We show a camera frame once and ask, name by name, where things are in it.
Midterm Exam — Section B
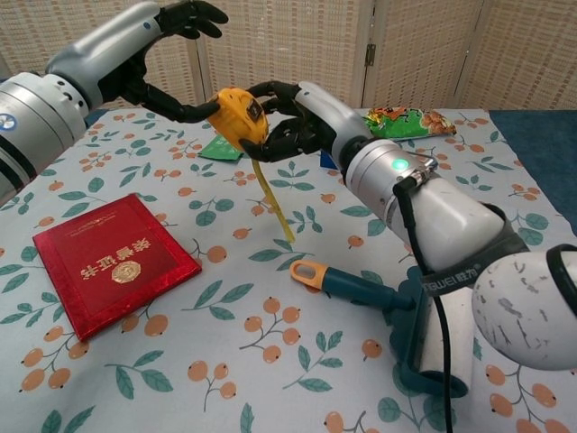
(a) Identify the woven bamboo folding screen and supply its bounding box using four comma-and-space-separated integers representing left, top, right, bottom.
0, 0, 577, 112

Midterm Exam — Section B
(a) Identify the yellow tape measure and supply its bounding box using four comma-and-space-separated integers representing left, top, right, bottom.
206, 88, 295, 243

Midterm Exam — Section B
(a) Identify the green foil packet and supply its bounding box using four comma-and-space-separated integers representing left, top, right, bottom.
197, 134, 245, 162

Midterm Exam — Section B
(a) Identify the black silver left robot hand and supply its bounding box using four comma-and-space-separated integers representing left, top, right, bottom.
44, 0, 229, 124

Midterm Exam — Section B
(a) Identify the red certificate book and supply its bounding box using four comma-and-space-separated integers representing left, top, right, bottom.
32, 193, 203, 343

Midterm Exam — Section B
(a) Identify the teal lint roller orange tip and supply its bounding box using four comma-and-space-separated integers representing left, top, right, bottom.
289, 260, 472, 399

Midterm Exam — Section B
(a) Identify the green orange snack bag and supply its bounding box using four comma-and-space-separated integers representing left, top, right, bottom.
363, 106, 457, 142

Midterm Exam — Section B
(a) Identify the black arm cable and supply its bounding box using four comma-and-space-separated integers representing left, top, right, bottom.
393, 172, 455, 433

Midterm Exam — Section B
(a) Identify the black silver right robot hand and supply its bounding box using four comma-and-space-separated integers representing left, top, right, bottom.
241, 80, 374, 169

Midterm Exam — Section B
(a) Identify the floral print tablecloth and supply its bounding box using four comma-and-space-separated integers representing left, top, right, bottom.
0, 106, 577, 433

